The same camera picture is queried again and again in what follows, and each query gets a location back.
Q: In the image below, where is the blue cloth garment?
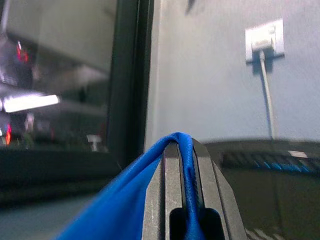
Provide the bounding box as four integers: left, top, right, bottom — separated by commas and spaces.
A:
53, 131, 209, 240

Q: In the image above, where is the white power plug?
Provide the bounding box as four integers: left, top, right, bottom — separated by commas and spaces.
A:
250, 24, 276, 53

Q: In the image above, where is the white wall socket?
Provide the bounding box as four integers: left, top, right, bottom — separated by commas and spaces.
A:
244, 18, 286, 64

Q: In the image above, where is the dark tinted washer lid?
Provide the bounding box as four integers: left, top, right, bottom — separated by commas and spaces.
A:
0, 0, 155, 208

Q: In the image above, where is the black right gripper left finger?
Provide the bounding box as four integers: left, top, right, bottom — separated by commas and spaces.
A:
141, 144, 185, 240

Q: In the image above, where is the white power cord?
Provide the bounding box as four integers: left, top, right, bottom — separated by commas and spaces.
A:
258, 49, 278, 140

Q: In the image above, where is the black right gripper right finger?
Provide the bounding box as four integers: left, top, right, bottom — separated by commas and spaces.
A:
192, 138, 249, 240

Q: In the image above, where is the steel top-load washing machine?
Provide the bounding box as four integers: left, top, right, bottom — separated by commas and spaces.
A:
204, 137, 320, 240

